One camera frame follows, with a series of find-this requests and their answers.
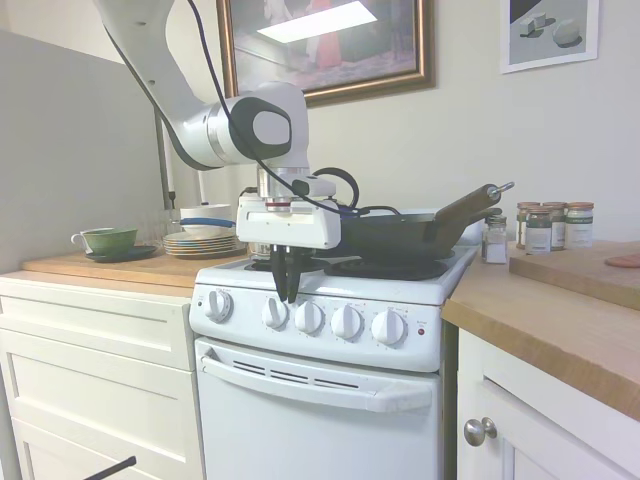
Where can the gold framed painting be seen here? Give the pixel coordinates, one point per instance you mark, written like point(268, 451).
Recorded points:
point(325, 50)

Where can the spice jar white label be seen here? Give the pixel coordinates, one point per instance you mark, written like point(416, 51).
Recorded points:
point(580, 227)

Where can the black electric coil burner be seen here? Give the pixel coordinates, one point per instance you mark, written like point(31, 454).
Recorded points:
point(260, 265)
point(385, 270)

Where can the round red coaster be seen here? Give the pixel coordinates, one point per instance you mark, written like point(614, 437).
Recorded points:
point(622, 261)

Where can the dark saucer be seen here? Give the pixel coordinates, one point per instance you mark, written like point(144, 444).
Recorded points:
point(140, 251)

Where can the black tripod leg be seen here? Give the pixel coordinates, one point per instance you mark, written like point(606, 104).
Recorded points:
point(107, 466)

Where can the wooden cutting board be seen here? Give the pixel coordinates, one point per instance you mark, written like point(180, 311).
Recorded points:
point(575, 277)

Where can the silver cabinet knob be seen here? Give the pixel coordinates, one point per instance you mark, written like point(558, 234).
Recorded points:
point(479, 431)

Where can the white oven door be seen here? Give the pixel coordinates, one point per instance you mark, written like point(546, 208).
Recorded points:
point(300, 440)

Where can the green cup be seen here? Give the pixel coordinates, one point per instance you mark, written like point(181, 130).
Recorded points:
point(112, 240)

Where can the white electric stove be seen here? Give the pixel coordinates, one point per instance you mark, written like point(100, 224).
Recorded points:
point(350, 287)

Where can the glass salt shaker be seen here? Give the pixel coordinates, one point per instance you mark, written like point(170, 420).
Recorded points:
point(495, 247)

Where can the white burner knob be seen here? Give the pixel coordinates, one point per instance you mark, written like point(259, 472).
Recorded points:
point(309, 317)
point(346, 322)
point(274, 315)
point(389, 327)

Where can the white bowl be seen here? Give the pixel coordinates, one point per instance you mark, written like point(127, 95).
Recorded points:
point(207, 231)
point(205, 211)

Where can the thin white pole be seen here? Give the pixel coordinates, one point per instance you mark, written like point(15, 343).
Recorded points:
point(202, 187)

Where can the grey stand pole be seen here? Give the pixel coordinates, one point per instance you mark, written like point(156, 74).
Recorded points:
point(164, 160)

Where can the spice jar copper lid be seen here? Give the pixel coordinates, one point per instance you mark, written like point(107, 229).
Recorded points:
point(522, 225)
point(557, 222)
point(539, 235)

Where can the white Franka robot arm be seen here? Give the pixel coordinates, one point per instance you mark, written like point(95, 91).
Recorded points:
point(175, 100)

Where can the white drawer cabinet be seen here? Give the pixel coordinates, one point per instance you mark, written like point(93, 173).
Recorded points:
point(100, 290)

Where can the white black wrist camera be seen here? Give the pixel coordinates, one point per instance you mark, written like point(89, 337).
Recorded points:
point(320, 186)

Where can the clear drinking glass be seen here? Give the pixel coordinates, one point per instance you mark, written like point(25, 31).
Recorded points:
point(170, 220)

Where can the grey cube cylinder poster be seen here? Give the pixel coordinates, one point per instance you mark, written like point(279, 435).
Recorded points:
point(550, 35)

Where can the white drawer front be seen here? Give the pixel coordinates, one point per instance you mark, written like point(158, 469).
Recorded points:
point(125, 457)
point(100, 332)
point(100, 395)

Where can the white plate gold rim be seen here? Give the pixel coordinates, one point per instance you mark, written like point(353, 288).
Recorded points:
point(200, 256)
point(200, 239)
point(200, 246)
point(200, 250)
point(200, 253)
point(200, 243)

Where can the grey partition panel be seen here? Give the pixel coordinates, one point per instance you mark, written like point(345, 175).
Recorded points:
point(75, 150)

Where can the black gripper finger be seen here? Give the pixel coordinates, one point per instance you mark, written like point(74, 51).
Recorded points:
point(281, 270)
point(296, 272)

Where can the white oven temperature knob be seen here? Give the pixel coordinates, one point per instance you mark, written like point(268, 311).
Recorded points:
point(218, 306)

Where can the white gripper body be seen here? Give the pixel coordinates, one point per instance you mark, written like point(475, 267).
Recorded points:
point(290, 225)

